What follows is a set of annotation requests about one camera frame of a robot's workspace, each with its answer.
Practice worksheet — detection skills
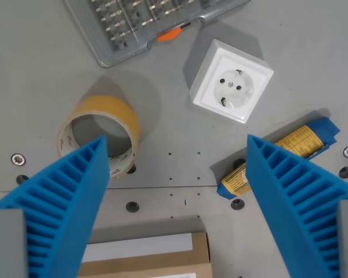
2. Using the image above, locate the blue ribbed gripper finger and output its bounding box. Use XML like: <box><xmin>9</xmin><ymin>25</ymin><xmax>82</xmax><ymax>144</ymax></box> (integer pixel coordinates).
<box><xmin>0</xmin><ymin>135</ymin><xmax>111</xmax><ymax>278</ymax></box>
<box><xmin>246</xmin><ymin>133</ymin><xmax>348</xmax><ymax>278</ymax></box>

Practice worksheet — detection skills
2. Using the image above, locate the blue and yellow tube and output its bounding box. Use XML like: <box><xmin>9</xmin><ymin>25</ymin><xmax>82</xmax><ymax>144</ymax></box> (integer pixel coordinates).
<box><xmin>216</xmin><ymin>116</ymin><xmax>341</xmax><ymax>200</ymax></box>

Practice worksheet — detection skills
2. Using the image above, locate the yellow packing tape roll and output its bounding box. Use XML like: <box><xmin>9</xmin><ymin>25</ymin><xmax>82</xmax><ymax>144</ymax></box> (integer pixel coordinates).
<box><xmin>56</xmin><ymin>94</ymin><xmax>141</xmax><ymax>180</ymax></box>

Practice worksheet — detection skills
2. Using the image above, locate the brown cardboard box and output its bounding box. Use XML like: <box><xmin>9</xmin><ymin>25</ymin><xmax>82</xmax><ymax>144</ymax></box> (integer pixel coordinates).
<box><xmin>78</xmin><ymin>231</ymin><xmax>213</xmax><ymax>278</ymax></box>

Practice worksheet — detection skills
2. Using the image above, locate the transparent screwdriver bit case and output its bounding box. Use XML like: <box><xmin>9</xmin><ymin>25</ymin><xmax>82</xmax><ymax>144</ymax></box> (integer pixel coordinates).
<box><xmin>64</xmin><ymin>0</ymin><xmax>252</xmax><ymax>68</ymax></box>

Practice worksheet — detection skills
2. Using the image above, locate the white wall socket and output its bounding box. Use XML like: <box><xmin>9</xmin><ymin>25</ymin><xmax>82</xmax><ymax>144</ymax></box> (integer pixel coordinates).
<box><xmin>189</xmin><ymin>39</ymin><xmax>275</xmax><ymax>125</ymax></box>

